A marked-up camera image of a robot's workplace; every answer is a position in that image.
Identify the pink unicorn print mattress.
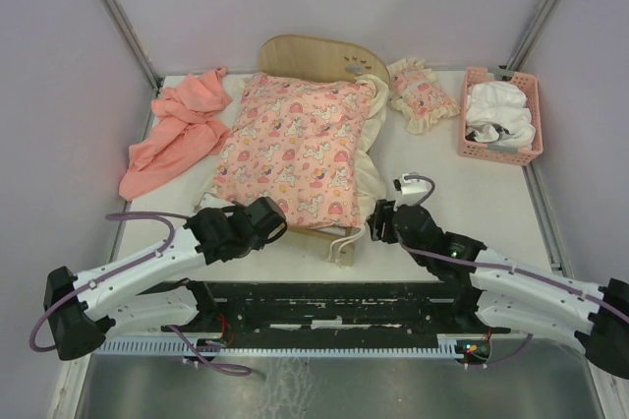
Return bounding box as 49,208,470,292
199,72,387,263

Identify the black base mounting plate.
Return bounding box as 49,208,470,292
180,282,488,347

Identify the white slotted cable duct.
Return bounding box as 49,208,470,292
95,334,489,360

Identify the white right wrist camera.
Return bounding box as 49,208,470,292
393,172,435,210

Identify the aluminium frame post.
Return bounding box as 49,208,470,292
506,0,561,71
100,0,162,91

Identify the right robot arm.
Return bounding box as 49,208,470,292
368,200,628,379

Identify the pink plastic basket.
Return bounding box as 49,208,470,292
458,67,543,166

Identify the small pink frilled pillow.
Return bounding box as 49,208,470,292
387,58,460,135

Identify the left aluminium frame post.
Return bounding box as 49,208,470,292
100,0,162,91

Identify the right aluminium frame post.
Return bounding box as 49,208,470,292
506,0,561,71

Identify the salmon pink cloth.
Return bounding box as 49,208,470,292
119,67,232,202

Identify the white cloth in basket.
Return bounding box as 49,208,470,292
465,81,537,150

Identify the wooden striped pet bed frame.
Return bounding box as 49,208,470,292
235,34,389,265

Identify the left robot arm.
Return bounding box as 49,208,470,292
36,197,288,361

